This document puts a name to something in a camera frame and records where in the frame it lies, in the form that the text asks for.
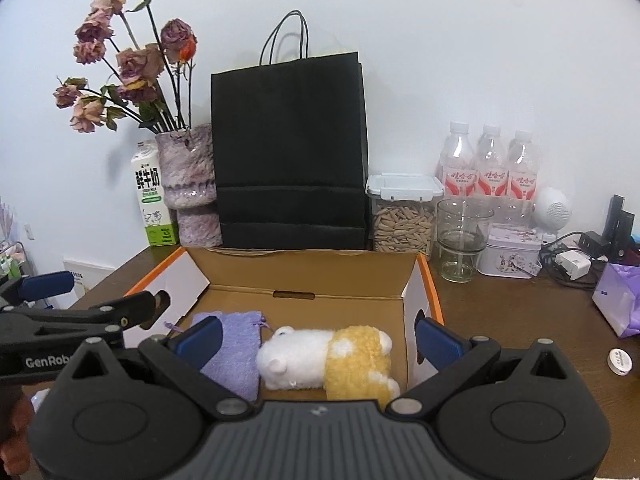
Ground water bottle middle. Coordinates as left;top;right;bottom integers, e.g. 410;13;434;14
474;125;509;206

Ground white tape roll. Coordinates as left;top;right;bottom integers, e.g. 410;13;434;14
606;348;634;376

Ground water bottle right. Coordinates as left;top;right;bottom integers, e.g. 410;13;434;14
506;130;540;214

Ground wire storage rack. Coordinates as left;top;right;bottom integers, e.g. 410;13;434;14
1;240;36;278

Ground white floral tin box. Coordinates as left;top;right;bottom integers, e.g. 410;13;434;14
476;224;542;280

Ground purple marbled vase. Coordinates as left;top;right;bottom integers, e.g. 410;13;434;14
156;124;222;248

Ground white power adapter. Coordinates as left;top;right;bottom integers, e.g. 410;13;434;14
554;249;591;281

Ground person's left hand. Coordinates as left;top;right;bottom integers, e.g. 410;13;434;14
1;394;35;479

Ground white round speaker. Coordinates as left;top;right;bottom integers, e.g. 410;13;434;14
533;186;572;242

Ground yellow white plush toy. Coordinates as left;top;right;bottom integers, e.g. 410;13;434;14
256;325;400;408

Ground black charger stand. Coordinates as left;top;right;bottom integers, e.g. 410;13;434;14
602;194;634;263

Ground water bottle left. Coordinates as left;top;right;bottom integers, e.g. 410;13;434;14
437;122;476;197

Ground red cardboard pumpkin box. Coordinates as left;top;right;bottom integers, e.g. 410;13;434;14
125;247;442;390

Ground clear container of pellets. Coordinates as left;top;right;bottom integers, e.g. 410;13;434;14
366;172;444;259

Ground dried pink rose bouquet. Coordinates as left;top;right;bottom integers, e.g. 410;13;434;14
53;0;198;134

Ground purple drawstring pouch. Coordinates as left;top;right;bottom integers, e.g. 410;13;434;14
164;311;267;402

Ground clear drinking glass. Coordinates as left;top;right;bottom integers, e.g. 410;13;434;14
436;197;495;284

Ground water bottle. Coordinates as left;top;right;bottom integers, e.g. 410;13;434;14
506;130;540;214
474;125;509;206
437;122;476;197

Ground black paper shopping bag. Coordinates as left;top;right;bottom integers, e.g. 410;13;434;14
210;24;370;250

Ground purple tissue pack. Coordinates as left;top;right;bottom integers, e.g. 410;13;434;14
592;263;640;338

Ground green white milk carton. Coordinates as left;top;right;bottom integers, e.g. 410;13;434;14
131;139;179;247

